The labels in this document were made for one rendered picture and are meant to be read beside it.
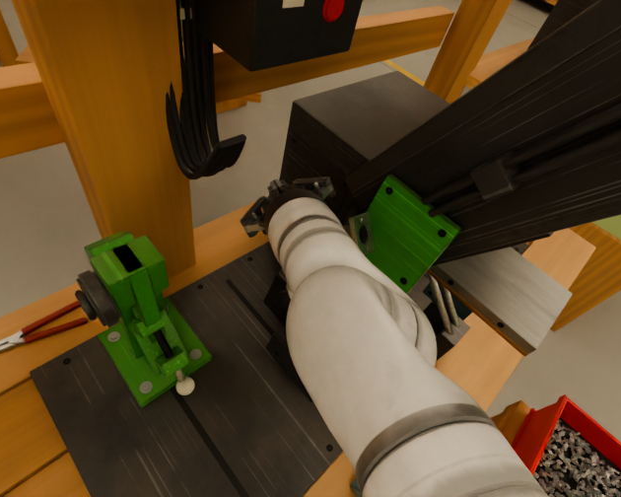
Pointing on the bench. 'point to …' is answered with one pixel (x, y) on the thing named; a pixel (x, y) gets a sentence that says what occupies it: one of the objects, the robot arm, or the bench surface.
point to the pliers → (34, 330)
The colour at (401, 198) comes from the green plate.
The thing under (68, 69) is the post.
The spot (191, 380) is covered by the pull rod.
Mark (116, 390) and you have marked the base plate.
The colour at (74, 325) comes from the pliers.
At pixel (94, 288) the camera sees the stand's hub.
